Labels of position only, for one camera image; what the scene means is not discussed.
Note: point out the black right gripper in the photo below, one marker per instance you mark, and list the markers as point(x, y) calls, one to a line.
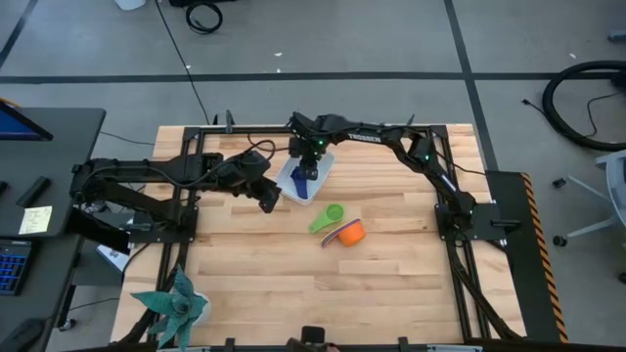
point(309, 162)

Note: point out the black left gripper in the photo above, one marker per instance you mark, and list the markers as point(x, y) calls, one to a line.
point(264, 186)

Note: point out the white plastic basket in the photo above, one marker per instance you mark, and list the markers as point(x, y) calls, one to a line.
point(323, 168)

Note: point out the purple measuring cup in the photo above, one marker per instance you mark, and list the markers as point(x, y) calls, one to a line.
point(299, 188)

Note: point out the green measuring cup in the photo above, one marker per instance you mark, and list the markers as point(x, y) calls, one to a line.
point(335, 212)

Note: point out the orange measuring cup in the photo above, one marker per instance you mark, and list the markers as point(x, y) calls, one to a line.
point(353, 235)

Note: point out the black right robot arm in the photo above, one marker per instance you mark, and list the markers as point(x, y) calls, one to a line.
point(364, 137)

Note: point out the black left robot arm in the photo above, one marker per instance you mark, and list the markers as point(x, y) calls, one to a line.
point(147, 168)

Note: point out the teal artificial plant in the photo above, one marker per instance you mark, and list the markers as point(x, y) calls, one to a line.
point(176, 305)

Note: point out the black flat panel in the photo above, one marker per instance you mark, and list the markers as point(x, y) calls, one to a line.
point(98, 230)

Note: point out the black desk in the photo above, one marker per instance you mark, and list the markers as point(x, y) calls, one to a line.
point(63, 146)

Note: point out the yellow sticky note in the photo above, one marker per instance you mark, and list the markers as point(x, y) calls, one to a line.
point(35, 220)

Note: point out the black bar-shaped object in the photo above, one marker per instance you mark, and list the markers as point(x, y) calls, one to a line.
point(33, 191)

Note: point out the black hazard-striped mat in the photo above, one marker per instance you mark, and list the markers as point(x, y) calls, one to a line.
point(518, 293)

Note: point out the white floor object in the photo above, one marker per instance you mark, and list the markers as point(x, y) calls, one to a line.
point(129, 4)

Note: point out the keyboard with blue keys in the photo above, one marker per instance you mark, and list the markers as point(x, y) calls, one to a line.
point(12, 269)

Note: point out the laptop with blue screen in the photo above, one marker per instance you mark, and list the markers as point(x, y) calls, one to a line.
point(14, 124)

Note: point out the black computer mouse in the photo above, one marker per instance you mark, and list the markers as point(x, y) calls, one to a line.
point(19, 337)

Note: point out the grey office chair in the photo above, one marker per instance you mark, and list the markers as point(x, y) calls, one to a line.
point(617, 181)

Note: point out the black aluminium table frame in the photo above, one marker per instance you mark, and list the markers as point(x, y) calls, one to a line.
point(220, 130)

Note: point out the black table-level camera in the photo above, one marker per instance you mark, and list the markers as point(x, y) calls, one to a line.
point(313, 335)

